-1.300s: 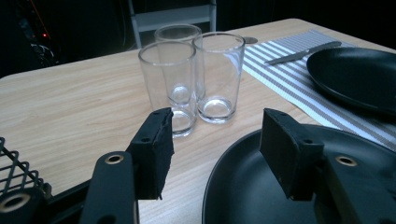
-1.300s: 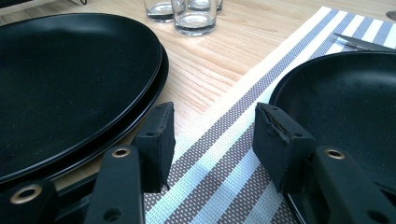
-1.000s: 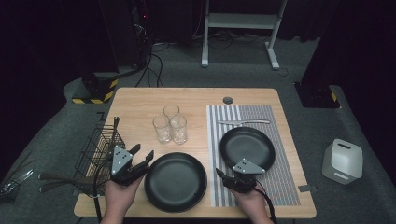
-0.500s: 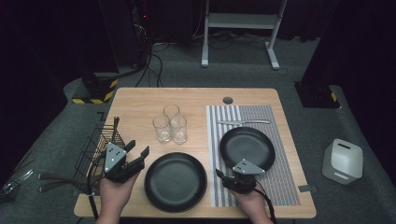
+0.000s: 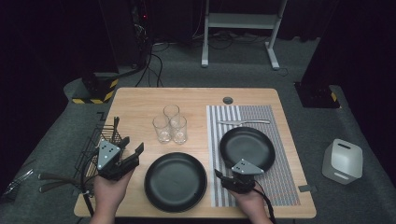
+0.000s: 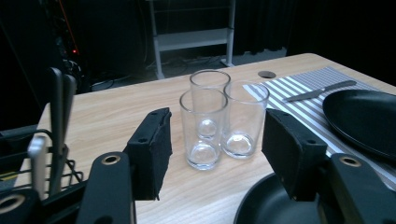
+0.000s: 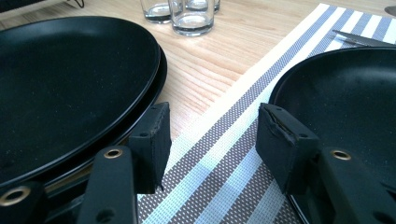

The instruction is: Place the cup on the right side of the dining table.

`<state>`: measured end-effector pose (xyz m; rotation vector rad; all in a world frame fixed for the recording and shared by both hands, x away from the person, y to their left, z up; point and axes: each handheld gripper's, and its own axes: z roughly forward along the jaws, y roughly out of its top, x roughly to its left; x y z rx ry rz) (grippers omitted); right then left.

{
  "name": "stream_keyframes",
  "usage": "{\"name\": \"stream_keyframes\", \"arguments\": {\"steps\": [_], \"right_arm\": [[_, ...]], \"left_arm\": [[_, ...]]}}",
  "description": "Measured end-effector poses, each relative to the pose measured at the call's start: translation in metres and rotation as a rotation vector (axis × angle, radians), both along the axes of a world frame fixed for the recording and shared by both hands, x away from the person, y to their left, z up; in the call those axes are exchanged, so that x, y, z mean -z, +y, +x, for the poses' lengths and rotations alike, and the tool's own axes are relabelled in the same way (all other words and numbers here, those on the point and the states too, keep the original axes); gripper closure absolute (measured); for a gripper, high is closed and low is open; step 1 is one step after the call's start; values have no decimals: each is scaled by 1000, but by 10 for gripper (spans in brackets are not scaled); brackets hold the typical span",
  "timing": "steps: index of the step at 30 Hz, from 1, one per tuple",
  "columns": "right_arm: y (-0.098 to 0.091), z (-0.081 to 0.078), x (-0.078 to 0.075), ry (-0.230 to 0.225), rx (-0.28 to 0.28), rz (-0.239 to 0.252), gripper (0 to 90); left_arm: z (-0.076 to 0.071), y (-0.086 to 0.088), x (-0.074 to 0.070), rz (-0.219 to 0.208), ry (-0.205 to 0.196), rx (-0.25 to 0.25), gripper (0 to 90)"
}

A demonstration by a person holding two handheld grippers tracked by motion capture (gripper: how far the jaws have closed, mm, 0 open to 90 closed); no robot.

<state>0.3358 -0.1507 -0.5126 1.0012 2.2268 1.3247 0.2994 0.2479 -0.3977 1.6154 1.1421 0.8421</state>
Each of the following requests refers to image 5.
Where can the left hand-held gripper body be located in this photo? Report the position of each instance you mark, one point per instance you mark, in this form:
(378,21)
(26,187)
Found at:
(109,158)

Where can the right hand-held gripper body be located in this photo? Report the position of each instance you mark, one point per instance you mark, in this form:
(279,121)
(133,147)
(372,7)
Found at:
(244,177)

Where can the black plate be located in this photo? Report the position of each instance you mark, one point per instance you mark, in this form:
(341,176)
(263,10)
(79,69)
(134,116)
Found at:
(174,183)
(249,146)

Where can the clear drinking glass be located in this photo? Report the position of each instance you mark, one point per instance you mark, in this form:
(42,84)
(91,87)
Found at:
(180,132)
(161,130)
(171,111)

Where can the silver knife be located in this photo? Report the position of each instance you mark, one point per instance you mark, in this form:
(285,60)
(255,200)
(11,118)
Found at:
(249,121)

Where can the person's right hand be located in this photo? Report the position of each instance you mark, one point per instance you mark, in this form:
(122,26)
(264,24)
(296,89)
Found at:
(249,202)

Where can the person's left hand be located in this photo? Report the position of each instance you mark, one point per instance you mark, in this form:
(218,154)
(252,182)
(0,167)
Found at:
(107,193)

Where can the grey white striped placemat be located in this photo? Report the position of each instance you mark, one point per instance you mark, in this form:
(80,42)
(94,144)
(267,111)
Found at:
(280,186)

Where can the black yellow striped base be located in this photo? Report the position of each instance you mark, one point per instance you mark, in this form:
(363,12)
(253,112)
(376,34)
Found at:
(96,88)

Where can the grey tape piece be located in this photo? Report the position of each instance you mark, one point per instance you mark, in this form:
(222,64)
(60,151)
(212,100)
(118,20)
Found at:
(306,188)

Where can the grey round table grommet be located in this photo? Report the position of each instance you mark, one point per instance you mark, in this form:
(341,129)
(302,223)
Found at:
(228,100)

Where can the bundle of silver utensils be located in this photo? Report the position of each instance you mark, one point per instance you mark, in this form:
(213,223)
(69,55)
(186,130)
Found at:
(18,182)

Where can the white box device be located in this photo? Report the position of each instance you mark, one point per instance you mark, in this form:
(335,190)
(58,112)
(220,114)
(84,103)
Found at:
(342,161)

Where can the black stand base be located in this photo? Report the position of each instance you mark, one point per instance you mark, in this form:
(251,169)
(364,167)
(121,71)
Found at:
(314,96)

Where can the dark computer tower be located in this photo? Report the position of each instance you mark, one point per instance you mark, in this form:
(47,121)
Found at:
(140,31)

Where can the white metal stand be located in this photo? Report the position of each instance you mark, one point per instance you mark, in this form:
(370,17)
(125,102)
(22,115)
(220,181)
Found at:
(239,21)

